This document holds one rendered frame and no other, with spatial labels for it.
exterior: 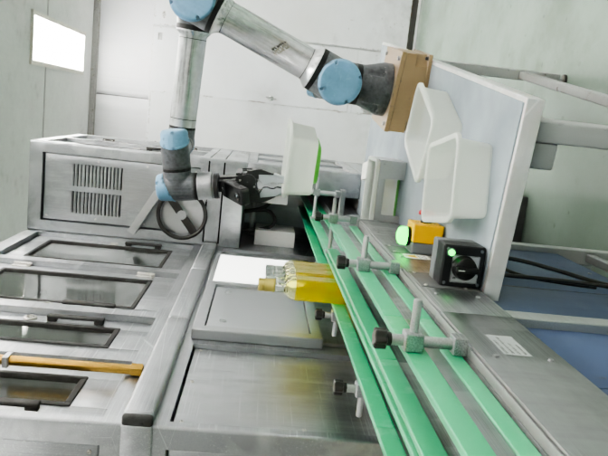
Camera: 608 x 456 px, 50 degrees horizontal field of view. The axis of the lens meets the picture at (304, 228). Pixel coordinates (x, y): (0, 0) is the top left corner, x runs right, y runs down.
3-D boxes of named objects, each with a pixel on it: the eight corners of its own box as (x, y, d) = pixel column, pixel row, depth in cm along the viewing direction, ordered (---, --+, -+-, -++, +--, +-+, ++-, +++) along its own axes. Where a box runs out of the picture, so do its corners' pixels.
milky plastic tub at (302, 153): (319, 120, 181) (288, 116, 180) (325, 137, 160) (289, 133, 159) (310, 180, 187) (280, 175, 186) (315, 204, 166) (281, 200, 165)
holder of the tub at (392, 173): (384, 241, 217) (361, 238, 216) (395, 158, 212) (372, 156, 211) (394, 251, 200) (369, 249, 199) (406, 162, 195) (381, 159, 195)
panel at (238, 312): (302, 268, 257) (216, 260, 254) (303, 261, 256) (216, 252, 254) (322, 349, 168) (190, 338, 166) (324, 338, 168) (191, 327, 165)
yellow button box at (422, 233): (433, 250, 157) (403, 247, 156) (438, 220, 155) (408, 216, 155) (441, 256, 150) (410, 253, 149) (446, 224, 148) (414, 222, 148)
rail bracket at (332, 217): (351, 254, 198) (310, 250, 197) (357, 199, 195) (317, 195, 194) (352, 256, 195) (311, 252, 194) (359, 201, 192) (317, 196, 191)
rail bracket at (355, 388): (397, 414, 126) (328, 409, 125) (402, 381, 125) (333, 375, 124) (401, 423, 122) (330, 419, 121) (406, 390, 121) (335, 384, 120)
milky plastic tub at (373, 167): (384, 224, 216) (359, 222, 215) (394, 157, 212) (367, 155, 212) (395, 234, 199) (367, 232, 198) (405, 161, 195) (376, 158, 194)
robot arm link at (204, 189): (195, 175, 172) (197, 205, 175) (213, 175, 172) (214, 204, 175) (198, 169, 179) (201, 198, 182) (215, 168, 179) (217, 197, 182)
